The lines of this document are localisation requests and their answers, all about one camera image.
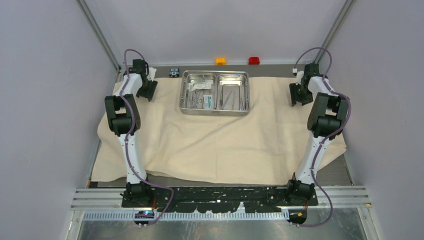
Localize green white packet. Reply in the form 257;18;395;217
203;94;215;110

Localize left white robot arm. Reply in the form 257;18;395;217
104;59;157;208

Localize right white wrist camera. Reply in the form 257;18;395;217
292;68;304;85

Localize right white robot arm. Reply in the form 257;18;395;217
285;63;350;206

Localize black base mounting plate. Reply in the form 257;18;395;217
120;186;319;215

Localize steel tweezers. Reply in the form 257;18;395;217
217;90;246;111

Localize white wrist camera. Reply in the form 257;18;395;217
146;67;157;81
292;68;304;85

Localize small blue owl toy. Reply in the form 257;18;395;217
169;67;180;78

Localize yellow button block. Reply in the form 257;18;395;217
214;57;227;66

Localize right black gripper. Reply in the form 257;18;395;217
289;81;314;106

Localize wire mesh steel basket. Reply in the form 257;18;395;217
178;70;250;117

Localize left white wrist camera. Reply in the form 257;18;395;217
146;67;157;81

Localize left steel tray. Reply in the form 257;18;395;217
180;73;216;110

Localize white sterile pouch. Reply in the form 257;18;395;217
187;81;212;92

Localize red button block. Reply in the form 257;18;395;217
248;56;261;65

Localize right steel tray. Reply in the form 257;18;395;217
216;73;251;114

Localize steel tray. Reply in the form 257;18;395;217
180;73;216;110
216;73;251;114

